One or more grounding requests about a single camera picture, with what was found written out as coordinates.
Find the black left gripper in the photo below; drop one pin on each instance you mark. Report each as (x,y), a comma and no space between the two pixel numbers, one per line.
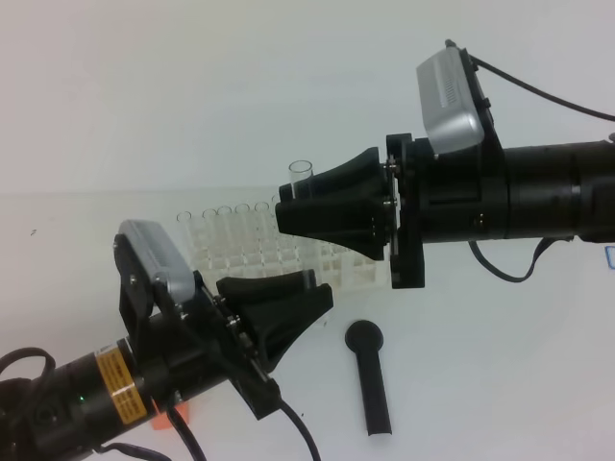
(202,350)

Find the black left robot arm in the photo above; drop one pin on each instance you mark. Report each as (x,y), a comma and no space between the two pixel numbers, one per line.
(72,411)

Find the white plastic test tube rack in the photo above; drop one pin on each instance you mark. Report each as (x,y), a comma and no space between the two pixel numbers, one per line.
(343,269)

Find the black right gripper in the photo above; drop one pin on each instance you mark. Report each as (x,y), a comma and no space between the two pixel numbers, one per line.
(459,197)

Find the clear glass test tube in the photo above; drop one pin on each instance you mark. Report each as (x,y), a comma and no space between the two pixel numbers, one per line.
(308,250)

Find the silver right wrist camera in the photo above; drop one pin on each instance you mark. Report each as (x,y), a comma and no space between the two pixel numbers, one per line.
(450,116)

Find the orange cube block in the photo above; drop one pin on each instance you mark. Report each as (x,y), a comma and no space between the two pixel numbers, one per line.
(161,421)

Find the black plastic scoop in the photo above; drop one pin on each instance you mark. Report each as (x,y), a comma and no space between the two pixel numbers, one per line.
(365,340)

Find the blue marking at table edge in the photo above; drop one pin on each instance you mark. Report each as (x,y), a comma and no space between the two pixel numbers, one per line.
(610,256)

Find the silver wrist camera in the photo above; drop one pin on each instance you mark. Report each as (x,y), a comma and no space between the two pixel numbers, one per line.
(450,116)
(157,255)

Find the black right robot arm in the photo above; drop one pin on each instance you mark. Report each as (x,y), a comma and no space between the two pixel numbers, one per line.
(556,192)

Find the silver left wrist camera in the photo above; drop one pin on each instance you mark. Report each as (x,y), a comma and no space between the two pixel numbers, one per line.
(157,255)

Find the clear test tube in rack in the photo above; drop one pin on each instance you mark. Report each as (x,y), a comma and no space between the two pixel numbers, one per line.
(243,225)
(223,230)
(262,212)
(209,222)
(184,219)

